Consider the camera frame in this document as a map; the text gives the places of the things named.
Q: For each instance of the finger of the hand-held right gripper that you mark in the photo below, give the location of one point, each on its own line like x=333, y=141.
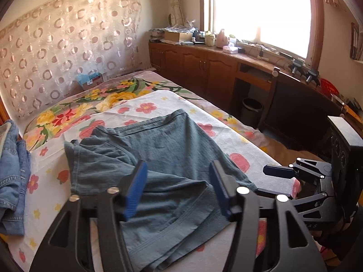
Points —
x=312, y=202
x=279, y=171

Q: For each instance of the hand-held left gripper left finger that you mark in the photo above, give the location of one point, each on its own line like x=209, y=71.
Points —
x=136, y=187

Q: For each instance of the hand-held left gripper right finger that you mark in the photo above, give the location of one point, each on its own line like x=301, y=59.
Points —
x=219, y=184

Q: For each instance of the grey-green pants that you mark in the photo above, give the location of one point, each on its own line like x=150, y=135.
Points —
x=170, y=147

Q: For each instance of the black trash bin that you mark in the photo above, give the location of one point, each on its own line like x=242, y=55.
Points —
x=251, y=109

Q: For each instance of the dark wooden chair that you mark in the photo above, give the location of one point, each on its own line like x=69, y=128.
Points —
x=297, y=104

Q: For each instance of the white floral bed sheet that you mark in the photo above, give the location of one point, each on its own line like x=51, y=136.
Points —
x=48, y=204

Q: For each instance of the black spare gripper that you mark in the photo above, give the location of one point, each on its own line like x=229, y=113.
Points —
x=297, y=66
x=312, y=76

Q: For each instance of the small cardboard box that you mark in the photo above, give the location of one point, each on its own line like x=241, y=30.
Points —
x=95, y=82

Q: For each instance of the blue plastic bag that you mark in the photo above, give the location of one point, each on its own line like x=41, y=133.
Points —
x=84, y=77

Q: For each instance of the wooden cabinet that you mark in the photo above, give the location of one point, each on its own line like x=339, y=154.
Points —
x=198, y=62

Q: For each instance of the blue denim jeans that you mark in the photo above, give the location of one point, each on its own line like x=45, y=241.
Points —
x=11, y=170

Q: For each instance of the pink tissue box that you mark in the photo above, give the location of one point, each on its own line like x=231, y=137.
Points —
x=229, y=49

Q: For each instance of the pink bottle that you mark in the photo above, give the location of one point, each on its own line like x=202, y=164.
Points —
x=222, y=38

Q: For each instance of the cream jar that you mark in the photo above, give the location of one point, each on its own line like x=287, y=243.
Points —
x=209, y=39

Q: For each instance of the stack of books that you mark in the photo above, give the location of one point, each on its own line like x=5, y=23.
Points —
x=156, y=36

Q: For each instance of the flat cardboard box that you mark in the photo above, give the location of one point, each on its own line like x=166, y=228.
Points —
x=178, y=36

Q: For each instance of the window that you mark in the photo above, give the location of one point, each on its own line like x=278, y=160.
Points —
x=255, y=5

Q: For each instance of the sheer circle-patterned curtain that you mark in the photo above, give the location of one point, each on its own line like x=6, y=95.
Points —
x=56, y=34

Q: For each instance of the beige window curtain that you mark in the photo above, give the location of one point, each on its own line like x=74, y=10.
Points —
x=174, y=0

